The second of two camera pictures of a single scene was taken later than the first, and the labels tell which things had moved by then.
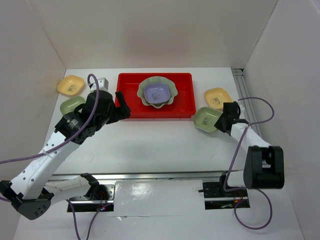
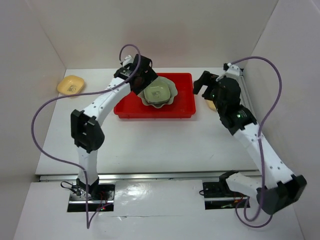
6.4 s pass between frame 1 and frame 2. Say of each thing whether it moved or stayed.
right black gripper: moved
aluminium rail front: stayed
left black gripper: moved
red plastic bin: stayed
